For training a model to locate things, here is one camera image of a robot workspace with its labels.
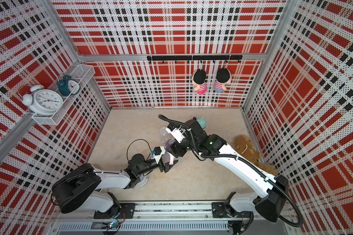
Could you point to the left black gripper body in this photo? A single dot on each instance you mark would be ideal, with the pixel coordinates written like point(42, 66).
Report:
point(151, 164)

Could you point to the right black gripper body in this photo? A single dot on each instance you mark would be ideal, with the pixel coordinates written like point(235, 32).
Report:
point(187, 145)

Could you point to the pink bottle handle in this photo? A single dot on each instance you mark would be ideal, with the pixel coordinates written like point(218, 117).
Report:
point(171, 157)

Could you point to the clear baby bottle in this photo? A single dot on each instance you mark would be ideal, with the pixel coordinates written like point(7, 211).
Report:
point(165, 157)
point(163, 131)

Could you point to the mint green bottle cap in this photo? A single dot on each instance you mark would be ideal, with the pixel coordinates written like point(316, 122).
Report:
point(202, 122)

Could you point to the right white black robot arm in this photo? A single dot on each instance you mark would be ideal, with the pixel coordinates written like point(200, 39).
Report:
point(271, 199)

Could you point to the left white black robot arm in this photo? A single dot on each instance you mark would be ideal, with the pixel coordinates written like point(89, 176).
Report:
point(86, 187)

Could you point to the small white alarm clock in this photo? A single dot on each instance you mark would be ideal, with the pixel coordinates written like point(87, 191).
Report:
point(143, 181)

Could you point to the brown plush toy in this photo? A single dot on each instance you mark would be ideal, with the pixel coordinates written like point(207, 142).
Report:
point(244, 146)

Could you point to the plush doll pink pants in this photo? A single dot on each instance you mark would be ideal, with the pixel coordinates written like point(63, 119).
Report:
point(199, 81)

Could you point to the plush doll blue pants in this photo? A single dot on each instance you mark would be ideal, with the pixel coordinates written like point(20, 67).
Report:
point(223, 78)

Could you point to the teal alarm clock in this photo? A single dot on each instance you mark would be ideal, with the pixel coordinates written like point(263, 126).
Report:
point(67, 86)

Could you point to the large white alarm clock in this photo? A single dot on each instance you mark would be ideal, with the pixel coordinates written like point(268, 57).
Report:
point(42, 101)

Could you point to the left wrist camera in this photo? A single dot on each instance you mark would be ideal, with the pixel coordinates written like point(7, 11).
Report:
point(157, 153)

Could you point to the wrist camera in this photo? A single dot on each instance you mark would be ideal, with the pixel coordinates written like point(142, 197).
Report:
point(157, 153)
point(177, 131)

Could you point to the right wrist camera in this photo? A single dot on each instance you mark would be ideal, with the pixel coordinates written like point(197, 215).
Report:
point(177, 131)

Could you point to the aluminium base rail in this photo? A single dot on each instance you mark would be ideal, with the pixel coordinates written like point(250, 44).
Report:
point(173, 217)

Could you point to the black hook rail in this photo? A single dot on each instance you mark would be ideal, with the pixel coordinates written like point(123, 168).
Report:
point(194, 58)

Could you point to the white wire shelf basket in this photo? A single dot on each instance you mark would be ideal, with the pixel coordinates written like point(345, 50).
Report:
point(82, 74)

